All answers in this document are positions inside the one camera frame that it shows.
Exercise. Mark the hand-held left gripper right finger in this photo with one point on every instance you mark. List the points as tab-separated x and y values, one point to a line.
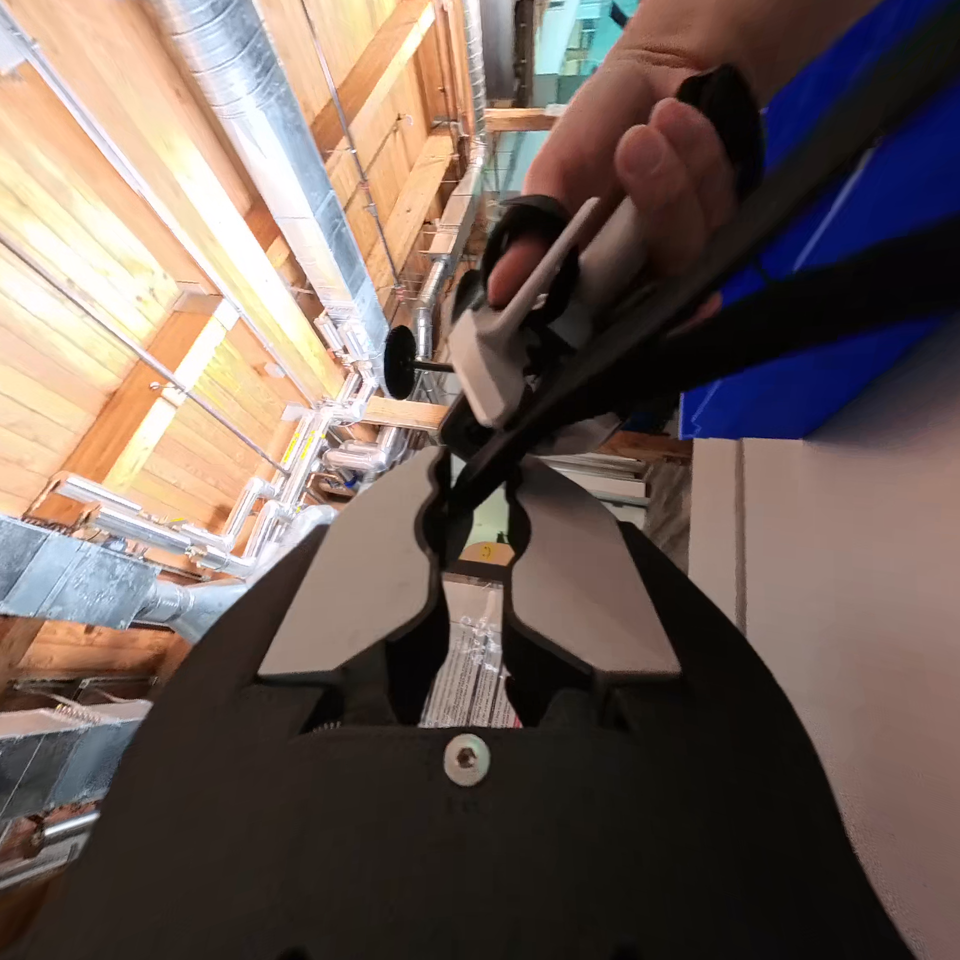
585	592

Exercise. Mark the black framed instruction board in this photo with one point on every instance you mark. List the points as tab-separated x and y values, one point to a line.
472	675

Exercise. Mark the person's right hand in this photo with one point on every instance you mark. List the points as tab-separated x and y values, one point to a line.
592	135

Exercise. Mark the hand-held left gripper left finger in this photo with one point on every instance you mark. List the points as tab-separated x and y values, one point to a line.
360	585

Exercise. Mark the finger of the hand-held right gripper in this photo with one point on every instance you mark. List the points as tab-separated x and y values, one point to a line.
589	436

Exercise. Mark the blue plastic bin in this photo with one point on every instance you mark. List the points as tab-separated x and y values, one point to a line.
862	187

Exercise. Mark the large silver ventilation duct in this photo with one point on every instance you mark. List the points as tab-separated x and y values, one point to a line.
262	112

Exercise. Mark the person's right forearm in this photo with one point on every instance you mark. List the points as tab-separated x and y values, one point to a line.
735	30

